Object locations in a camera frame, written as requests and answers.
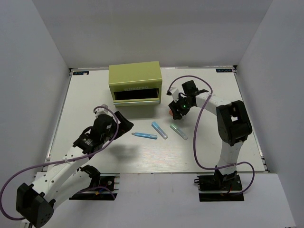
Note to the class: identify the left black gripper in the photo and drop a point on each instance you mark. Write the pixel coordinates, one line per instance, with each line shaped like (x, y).
(124, 126)

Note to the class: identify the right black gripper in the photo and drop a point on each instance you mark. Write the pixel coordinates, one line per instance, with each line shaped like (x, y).
(175, 106)

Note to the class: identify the blue capped highlighter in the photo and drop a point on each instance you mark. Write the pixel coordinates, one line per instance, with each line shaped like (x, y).
(159, 130)

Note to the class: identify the drawer of chest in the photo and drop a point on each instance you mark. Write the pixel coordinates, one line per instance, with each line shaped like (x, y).
(137, 97)

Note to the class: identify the green metal drawer chest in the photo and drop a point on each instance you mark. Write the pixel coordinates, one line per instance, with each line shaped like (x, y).
(135, 76)

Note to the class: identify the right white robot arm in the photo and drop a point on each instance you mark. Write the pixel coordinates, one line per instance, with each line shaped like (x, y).
(233, 123)

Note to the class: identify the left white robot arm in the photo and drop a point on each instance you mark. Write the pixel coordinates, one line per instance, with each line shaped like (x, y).
(37, 202)

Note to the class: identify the green capped highlighter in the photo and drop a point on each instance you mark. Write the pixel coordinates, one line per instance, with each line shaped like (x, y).
(178, 130)

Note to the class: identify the blue uncapped highlighter pen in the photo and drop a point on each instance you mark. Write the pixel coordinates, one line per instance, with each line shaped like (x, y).
(145, 135)

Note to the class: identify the right blue corner label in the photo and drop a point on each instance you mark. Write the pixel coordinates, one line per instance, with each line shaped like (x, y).
(224, 70)

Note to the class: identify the blue corner label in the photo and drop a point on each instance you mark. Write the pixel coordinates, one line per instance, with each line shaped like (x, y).
(80, 73)
(224, 70)

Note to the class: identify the left blue corner label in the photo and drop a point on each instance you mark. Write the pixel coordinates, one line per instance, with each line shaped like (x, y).
(80, 73)

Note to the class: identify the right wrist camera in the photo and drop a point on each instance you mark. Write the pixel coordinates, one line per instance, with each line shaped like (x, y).
(174, 93)

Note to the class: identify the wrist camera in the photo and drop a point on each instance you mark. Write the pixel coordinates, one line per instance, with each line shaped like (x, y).
(174, 93)
(102, 109)

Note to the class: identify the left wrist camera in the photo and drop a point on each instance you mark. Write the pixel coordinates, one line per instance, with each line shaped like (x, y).
(102, 109)

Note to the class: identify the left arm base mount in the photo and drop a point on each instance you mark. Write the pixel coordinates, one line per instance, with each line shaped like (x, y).
(104, 190)

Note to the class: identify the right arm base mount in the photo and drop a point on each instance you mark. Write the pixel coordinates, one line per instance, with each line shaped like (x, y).
(219, 188)

